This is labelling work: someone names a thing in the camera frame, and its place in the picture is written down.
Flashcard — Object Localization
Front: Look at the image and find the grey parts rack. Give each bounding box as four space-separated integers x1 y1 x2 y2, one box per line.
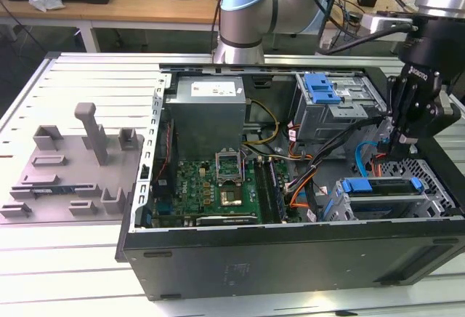
0 102 146 225

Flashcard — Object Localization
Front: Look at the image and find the metal socket cover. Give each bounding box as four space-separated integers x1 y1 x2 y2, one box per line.
215 148 243 186

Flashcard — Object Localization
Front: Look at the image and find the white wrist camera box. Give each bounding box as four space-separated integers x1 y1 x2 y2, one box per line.
363 11 415 36

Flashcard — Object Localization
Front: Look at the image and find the crumpled white paper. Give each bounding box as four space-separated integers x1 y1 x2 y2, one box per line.
28 0 66 13

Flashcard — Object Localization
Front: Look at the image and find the black RAM slot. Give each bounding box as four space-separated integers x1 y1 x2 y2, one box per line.
253 158 272 223

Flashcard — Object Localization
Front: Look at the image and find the grey side wrist camera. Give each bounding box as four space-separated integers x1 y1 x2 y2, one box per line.
438 91 462 117

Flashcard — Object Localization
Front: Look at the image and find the CPU socket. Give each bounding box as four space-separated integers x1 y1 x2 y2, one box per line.
217 184 246 209

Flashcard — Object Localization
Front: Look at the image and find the black camera cable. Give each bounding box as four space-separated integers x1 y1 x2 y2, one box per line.
304 0 419 56

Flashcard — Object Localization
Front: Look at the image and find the orange power wire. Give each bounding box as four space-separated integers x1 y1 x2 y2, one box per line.
370 153 382 178

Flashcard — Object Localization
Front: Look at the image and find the yellow wire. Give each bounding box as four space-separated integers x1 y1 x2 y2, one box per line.
242 99 280 147

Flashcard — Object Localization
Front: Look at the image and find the RAM stick in slot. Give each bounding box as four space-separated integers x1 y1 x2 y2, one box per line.
268 158 290 222

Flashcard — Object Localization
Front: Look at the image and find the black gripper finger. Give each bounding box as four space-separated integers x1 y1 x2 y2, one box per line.
395 104 461 160
385 76 404 158

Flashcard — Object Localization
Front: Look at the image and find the blue data wire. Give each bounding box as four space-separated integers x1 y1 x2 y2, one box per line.
355 138 389 178

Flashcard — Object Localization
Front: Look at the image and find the black graphics card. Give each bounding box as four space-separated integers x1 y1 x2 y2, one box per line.
195 214 259 228

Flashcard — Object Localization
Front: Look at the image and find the grey power supply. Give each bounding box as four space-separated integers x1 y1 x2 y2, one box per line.
165 76 251 151

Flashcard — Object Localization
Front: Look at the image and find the green motherboard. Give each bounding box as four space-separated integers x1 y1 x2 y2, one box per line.
150 156 302 223

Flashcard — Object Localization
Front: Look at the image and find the thick black cable bundle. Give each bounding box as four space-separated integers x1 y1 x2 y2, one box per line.
304 115 388 223

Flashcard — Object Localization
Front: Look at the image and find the grey metal disk bay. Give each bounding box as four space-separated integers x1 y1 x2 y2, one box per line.
321 177 457 223

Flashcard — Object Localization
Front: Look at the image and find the black PC case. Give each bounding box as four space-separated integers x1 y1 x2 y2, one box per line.
115 57 465 302

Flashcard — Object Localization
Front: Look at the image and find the blue plastic drive latch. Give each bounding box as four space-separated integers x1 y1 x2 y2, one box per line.
304 73 342 105

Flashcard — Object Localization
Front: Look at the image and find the orange wire bundle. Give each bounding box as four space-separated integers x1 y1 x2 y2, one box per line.
285 169 320 211

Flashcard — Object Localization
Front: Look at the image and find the hard disk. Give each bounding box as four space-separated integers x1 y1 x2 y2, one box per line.
323 177 426 222

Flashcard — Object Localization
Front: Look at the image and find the grey metal drive cage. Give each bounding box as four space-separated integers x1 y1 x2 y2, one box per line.
292 72 388 143

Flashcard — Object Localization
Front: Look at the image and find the wooden desk white frame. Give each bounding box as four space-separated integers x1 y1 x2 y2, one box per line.
0 0 226 52
325 0 419 55

